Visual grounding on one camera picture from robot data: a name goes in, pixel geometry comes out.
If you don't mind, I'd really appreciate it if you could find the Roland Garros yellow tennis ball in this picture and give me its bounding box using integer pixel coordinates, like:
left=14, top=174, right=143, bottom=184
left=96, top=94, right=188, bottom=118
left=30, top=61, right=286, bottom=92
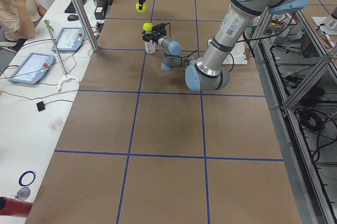
left=135, top=2, right=147, bottom=13

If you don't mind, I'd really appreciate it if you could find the white tennis ball can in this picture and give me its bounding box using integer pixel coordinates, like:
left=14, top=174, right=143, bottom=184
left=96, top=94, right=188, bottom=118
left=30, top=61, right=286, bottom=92
left=144, top=38, right=156, bottom=54

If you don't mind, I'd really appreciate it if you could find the black box white label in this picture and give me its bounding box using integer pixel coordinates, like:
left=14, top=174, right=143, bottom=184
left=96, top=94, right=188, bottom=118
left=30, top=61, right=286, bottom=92
left=94, top=0, right=112, bottom=20

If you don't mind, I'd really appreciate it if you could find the black computer mouse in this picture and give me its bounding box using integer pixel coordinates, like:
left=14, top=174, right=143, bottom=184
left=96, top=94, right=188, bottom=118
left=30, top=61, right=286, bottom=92
left=67, top=14, right=79, bottom=22

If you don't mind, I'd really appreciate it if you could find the blue teach pendant far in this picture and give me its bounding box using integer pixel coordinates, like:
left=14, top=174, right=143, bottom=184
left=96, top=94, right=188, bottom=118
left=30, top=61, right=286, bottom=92
left=55, top=27, right=86, bottom=53

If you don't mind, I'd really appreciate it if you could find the blue teach pendant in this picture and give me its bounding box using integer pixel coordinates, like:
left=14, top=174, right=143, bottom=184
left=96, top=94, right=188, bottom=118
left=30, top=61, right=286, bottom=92
left=8, top=52, right=55, bottom=85
left=55, top=27, right=86, bottom=53

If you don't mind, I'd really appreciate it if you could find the reacher grabber stick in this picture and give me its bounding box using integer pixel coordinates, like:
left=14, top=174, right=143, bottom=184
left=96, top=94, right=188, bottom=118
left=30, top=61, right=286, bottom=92
left=44, top=20, right=80, bottom=92

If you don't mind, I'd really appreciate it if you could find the blue teach pendant near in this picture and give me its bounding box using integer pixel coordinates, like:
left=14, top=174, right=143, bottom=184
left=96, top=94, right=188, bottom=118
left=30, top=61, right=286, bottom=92
left=8, top=52, right=55, bottom=85

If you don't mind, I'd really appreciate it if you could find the seated person beige shirt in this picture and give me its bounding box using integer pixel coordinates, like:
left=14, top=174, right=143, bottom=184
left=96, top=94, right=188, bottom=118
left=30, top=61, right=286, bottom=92
left=1, top=0, right=47, bottom=42

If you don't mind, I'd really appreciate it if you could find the small black square pad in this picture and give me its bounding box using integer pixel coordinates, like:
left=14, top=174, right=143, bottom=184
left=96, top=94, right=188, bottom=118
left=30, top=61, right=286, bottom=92
left=36, top=101, right=46, bottom=112

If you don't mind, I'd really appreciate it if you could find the blue tape roll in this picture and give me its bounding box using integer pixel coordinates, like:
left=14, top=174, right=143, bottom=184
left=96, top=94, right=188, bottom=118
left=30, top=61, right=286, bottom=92
left=18, top=170, right=36, bottom=187

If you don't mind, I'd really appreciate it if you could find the grey metal round lid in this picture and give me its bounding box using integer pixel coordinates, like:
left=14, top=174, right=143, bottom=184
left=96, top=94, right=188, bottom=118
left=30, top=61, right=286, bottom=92
left=15, top=187, right=31, bottom=201

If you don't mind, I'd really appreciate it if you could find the red cylinder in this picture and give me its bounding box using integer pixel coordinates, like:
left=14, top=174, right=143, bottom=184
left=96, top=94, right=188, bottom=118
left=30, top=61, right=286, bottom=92
left=1, top=197, right=33, bottom=218

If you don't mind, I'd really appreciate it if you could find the aluminium frame post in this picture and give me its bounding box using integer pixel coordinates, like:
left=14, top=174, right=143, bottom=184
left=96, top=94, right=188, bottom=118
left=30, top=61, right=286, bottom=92
left=71, top=0, right=98, bottom=52

